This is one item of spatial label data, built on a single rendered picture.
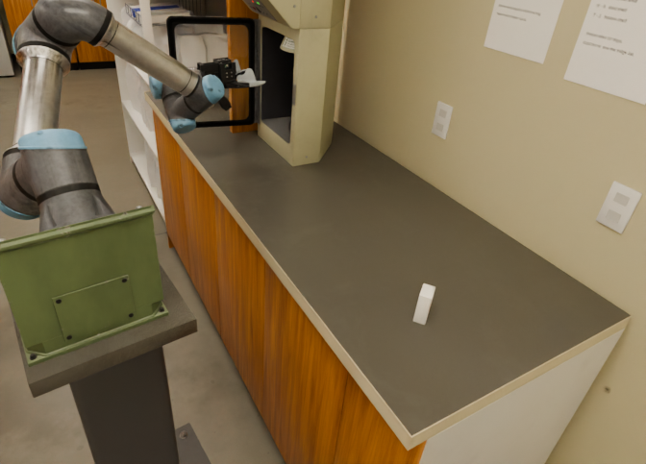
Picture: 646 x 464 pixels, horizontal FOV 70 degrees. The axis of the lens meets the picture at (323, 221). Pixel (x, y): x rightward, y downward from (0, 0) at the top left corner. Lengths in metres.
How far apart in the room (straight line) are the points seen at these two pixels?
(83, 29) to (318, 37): 0.69
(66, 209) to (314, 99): 0.93
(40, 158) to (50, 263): 0.23
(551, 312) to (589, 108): 0.51
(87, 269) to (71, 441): 1.24
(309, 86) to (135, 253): 0.90
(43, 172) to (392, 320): 0.78
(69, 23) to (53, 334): 0.72
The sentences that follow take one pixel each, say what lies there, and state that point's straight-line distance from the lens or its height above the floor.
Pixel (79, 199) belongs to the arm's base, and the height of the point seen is 1.20.
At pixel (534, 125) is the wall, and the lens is 1.44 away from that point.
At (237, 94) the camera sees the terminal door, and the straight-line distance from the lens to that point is 1.87.
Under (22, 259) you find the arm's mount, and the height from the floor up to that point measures 1.17.
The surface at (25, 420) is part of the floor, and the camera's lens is 2.23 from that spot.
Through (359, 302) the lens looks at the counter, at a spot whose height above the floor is 0.94.
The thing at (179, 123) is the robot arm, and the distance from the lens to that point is 1.50.
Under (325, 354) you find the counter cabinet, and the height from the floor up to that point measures 0.81.
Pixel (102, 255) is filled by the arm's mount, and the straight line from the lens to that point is 0.94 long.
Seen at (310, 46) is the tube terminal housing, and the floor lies 1.36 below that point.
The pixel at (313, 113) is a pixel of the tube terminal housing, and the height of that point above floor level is 1.13.
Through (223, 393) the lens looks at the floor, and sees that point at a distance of 2.11.
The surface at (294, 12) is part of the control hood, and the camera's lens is 1.53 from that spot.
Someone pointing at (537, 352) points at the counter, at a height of 0.94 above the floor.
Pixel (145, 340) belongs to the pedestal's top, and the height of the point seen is 0.93.
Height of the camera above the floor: 1.67
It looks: 32 degrees down
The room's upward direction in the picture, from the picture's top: 6 degrees clockwise
